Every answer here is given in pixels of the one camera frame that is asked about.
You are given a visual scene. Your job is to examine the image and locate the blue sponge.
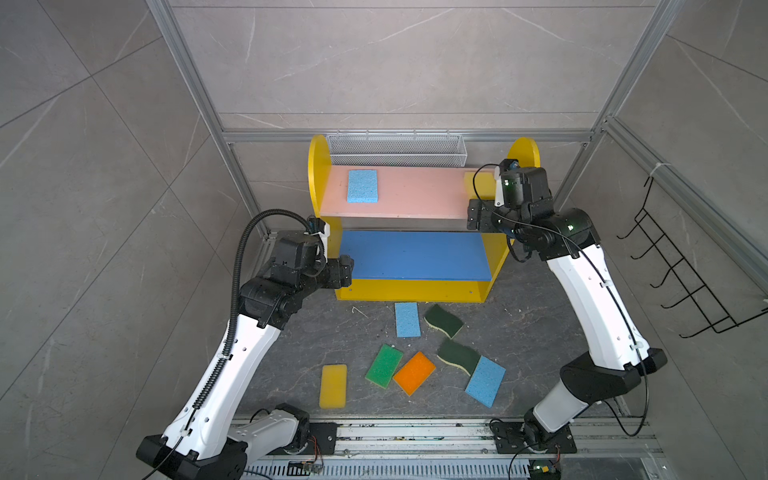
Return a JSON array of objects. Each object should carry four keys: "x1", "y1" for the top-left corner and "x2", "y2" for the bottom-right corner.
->
[
  {"x1": 347, "y1": 170, "x2": 379, "y2": 204},
  {"x1": 395, "y1": 302, "x2": 421, "y2": 338},
  {"x1": 465, "y1": 356, "x2": 506, "y2": 408}
]

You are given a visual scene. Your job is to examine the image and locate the yellow sponge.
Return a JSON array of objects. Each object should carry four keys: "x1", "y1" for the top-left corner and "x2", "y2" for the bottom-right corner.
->
[
  {"x1": 318, "y1": 364, "x2": 347, "y2": 410},
  {"x1": 464, "y1": 171, "x2": 496, "y2": 201}
]

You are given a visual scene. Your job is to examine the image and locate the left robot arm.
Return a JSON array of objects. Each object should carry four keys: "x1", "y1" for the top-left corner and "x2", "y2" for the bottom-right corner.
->
[{"x1": 136, "y1": 227, "x2": 354, "y2": 479}]

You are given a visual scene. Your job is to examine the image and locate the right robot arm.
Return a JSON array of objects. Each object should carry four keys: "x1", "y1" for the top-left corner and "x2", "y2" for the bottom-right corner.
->
[{"x1": 467, "y1": 160, "x2": 667, "y2": 452}]

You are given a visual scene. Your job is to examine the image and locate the yellow shelf pink blue boards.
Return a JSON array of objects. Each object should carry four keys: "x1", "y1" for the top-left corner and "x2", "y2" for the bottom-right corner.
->
[{"x1": 308, "y1": 135, "x2": 508, "y2": 303}]

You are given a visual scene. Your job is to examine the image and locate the bright green sponge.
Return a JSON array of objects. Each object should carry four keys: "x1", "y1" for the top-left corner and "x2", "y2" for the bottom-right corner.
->
[{"x1": 365, "y1": 345, "x2": 403, "y2": 389}]

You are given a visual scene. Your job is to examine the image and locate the dark green sponge upper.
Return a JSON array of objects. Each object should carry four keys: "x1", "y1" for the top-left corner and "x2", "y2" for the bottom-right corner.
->
[{"x1": 424, "y1": 304, "x2": 464, "y2": 339}]

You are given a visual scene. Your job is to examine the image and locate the dark green sponge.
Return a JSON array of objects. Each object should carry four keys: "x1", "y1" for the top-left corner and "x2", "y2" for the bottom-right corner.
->
[
  {"x1": 437, "y1": 338, "x2": 481, "y2": 376},
  {"x1": 424, "y1": 304, "x2": 464, "y2": 339}
]

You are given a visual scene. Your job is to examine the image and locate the metal mesh basket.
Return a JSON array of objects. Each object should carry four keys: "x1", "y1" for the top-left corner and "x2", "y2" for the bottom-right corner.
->
[{"x1": 326, "y1": 134, "x2": 468, "y2": 168}]

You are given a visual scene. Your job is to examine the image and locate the orange sponge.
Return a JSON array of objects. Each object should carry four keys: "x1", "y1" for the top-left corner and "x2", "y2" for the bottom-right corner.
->
[{"x1": 393, "y1": 352, "x2": 436, "y2": 396}]

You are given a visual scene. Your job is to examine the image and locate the dark green sponge lower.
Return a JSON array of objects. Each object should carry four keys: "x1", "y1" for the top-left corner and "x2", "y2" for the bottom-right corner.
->
[{"x1": 437, "y1": 338, "x2": 481, "y2": 376}]

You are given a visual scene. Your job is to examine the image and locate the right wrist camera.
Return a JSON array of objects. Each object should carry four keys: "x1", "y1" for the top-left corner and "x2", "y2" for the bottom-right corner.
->
[{"x1": 498, "y1": 159, "x2": 520, "y2": 175}]

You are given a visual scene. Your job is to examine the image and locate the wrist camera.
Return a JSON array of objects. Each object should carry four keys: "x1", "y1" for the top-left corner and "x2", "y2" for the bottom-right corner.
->
[
  {"x1": 498, "y1": 159, "x2": 520, "y2": 175},
  {"x1": 307, "y1": 216, "x2": 331, "y2": 239}
]

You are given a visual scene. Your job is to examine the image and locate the white cable tie scrap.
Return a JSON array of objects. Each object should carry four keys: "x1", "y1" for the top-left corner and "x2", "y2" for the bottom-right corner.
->
[{"x1": 351, "y1": 306, "x2": 369, "y2": 318}]

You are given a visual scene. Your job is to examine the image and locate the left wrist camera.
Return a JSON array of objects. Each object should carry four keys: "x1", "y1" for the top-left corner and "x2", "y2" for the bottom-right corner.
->
[{"x1": 307, "y1": 216, "x2": 331, "y2": 239}]

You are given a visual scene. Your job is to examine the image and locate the black corrugated cable hose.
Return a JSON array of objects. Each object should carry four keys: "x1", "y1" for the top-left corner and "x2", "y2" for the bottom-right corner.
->
[{"x1": 188, "y1": 208, "x2": 310, "y2": 412}]

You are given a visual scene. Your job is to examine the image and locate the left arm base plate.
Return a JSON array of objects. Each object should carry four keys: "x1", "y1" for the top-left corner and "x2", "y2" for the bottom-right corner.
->
[{"x1": 301, "y1": 422, "x2": 339, "y2": 456}]

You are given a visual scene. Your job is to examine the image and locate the aluminium mounting rail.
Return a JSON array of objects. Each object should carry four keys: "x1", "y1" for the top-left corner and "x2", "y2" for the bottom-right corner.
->
[{"x1": 239, "y1": 418, "x2": 675, "y2": 479}]

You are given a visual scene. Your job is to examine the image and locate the black wire hook rack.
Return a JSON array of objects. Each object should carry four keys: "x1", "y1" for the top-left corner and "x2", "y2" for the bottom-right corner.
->
[{"x1": 616, "y1": 176, "x2": 767, "y2": 339}]

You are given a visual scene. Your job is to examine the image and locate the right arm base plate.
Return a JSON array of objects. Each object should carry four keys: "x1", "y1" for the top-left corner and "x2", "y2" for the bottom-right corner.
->
[{"x1": 488, "y1": 418, "x2": 578, "y2": 454}]

